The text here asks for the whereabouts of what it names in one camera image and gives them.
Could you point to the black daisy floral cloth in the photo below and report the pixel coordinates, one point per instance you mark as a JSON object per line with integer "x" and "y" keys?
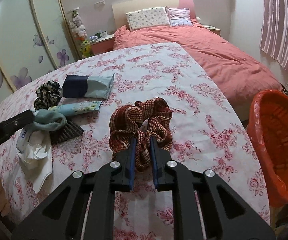
{"x": 48, "y": 95}

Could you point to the orange lined laundry basket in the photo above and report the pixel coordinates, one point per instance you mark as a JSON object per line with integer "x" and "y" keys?
{"x": 268, "y": 132}

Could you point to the white tissue paper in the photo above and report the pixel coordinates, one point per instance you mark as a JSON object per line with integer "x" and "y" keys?
{"x": 35, "y": 158}

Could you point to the right bedside nightstand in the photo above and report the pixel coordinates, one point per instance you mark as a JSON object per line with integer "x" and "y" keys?
{"x": 213, "y": 29}

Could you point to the white wall socket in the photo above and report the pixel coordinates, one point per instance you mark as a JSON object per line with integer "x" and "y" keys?
{"x": 100, "y": 3}

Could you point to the floral pink white tablecloth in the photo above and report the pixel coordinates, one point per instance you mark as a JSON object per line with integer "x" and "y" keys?
{"x": 206, "y": 132}

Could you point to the sliding floral wardrobe doors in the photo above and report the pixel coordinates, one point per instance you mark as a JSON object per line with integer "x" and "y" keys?
{"x": 34, "y": 41}

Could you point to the pink striped curtain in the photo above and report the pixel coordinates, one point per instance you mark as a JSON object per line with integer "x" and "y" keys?
{"x": 274, "y": 32}

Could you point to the navy and grey pouch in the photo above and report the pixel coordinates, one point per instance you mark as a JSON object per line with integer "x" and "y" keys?
{"x": 83, "y": 86}

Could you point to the pink left nightstand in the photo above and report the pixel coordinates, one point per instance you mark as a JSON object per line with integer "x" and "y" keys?
{"x": 103, "y": 45}

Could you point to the coral red duvet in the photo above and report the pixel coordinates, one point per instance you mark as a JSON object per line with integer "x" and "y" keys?
{"x": 238, "y": 75}

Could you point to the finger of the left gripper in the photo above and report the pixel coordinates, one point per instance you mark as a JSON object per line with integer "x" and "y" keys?
{"x": 11, "y": 126}

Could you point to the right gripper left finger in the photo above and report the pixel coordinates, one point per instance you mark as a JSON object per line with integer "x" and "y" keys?
{"x": 82, "y": 207}

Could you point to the black perforated rubber mat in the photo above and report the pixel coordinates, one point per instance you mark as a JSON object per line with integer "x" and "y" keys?
{"x": 68, "y": 132}

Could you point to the beige pink headboard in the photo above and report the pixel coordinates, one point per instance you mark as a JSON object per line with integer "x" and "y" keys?
{"x": 120, "y": 9}

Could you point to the striped pink pillow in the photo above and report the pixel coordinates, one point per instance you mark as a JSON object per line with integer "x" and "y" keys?
{"x": 178, "y": 16}

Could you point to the red striped scrunchie cloth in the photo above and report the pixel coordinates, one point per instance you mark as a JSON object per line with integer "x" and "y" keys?
{"x": 141, "y": 121}

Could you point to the floral light blue tube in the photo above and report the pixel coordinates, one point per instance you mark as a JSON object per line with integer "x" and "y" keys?
{"x": 78, "y": 108}

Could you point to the floral white pillow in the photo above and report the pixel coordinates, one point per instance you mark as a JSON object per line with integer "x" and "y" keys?
{"x": 150, "y": 17}

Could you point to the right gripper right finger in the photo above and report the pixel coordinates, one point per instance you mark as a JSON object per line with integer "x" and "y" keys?
{"x": 204, "y": 205}

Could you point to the teal grey sock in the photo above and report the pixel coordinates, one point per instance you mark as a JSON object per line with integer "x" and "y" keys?
{"x": 45, "y": 120}

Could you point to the hanging plush toy stack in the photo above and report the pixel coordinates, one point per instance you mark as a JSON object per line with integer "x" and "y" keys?
{"x": 79, "y": 33}

